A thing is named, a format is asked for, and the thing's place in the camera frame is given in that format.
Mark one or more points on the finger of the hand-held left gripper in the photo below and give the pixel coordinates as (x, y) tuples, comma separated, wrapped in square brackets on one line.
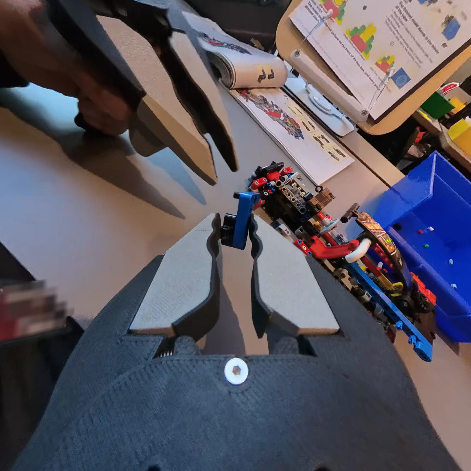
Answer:
[(200, 84), (158, 95)]

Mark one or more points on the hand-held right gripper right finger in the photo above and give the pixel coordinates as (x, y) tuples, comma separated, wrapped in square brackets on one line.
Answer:
[(294, 294)]

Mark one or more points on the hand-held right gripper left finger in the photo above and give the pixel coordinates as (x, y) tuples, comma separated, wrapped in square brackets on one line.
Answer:
[(176, 290)]

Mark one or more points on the blue L-shaped toy beam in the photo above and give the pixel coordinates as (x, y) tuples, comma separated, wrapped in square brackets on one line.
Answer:
[(243, 220)]

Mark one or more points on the person's left hand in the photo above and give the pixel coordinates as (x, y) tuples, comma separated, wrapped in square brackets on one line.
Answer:
[(44, 48)]

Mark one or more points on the partly built toy car chassis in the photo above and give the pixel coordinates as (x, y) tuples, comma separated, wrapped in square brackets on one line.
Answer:
[(331, 250)]

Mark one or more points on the wooden document stand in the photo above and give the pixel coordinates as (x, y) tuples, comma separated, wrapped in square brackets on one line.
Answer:
[(283, 33)]

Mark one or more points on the open building instruction booklet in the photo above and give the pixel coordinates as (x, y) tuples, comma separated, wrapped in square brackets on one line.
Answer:
[(294, 136)]

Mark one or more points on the white stand base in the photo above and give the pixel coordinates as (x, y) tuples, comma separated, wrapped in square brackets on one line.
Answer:
[(331, 121)]

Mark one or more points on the blue plastic bin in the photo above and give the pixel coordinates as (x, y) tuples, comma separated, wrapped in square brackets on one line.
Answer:
[(441, 206)]

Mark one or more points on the printed instruction sheet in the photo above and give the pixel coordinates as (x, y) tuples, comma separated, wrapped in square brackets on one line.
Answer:
[(386, 55)]

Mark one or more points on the yellow plastic block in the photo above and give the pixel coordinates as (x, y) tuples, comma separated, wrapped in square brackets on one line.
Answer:
[(460, 134)]

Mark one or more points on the green plastic block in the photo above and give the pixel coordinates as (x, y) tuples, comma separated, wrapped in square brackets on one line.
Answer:
[(436, 105)]

